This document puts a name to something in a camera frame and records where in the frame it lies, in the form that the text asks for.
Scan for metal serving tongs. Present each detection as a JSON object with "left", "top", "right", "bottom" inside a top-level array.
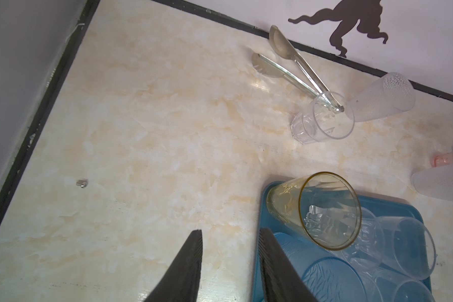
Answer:
[{"left": 251, "top": 25, "right": 345, "bottom": 114}]

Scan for clear glass back tall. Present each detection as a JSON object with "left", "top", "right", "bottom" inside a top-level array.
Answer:
[{"left": 349, "top": 72, "right": 416, "bottom": 123}]

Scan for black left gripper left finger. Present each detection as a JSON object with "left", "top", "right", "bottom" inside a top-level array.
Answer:
[{"left": 145, "top": 230, "right": 203, "bottom": 301}]

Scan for teal rectangular tray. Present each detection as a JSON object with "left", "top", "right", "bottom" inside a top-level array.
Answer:
[{"left": 252, "top": 181, "right": 435, "bottom": 301}]

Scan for grey blue plastic cup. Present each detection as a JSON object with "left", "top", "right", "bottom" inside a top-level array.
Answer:
[{"left": 274, "top": 232, "right": 367, "bottom": 301}]

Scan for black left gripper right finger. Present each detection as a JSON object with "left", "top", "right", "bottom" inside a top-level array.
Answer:
[{"left": 258, "top": 228, "right": 317, "bottom": 301}]

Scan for pink plastic cup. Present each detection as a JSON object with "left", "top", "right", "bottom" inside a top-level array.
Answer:
[{"left": 432, "top": 152, "right": 453, "bottom": 167}]

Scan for amber yellow tall glass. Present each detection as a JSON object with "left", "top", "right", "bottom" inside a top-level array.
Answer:
[{"left": 266, "top": 172, "right": 362, "bottom": 251}]

